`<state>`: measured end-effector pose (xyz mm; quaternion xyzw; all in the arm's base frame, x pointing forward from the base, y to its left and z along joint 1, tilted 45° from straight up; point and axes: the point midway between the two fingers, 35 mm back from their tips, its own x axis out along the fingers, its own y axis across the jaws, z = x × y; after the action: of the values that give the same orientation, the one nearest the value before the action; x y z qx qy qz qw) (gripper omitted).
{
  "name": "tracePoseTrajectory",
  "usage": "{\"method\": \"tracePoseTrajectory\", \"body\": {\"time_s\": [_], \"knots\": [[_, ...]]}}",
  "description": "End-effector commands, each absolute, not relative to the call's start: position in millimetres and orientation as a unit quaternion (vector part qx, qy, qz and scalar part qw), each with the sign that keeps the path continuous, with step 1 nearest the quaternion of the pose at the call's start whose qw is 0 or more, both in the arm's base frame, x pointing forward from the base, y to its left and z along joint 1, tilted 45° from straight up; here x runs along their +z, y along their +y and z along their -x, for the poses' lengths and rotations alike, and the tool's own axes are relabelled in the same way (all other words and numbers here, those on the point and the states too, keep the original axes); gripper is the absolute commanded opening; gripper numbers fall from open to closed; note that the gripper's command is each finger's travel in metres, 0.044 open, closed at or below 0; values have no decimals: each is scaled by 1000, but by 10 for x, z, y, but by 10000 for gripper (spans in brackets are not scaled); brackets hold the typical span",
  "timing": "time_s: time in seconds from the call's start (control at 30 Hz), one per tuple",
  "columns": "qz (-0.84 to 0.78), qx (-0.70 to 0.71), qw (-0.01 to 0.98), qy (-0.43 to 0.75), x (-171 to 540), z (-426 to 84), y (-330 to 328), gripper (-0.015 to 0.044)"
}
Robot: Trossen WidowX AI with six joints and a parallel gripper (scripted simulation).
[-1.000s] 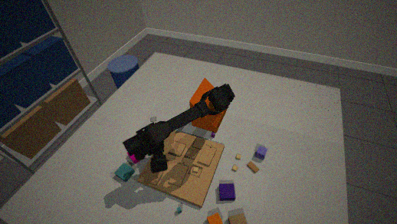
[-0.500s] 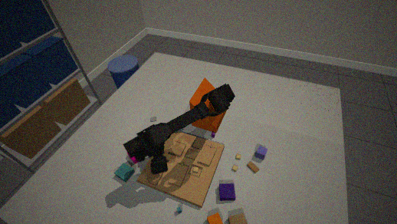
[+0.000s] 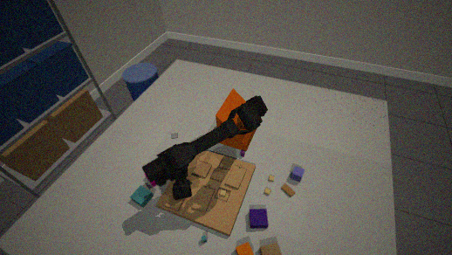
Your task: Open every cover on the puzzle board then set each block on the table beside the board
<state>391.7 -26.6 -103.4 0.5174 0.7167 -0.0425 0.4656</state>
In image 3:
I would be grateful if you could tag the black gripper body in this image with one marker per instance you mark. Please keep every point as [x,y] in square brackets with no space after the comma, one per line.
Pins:
[182,190]

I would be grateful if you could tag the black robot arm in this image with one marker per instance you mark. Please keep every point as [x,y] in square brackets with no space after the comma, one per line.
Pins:
[178,157]

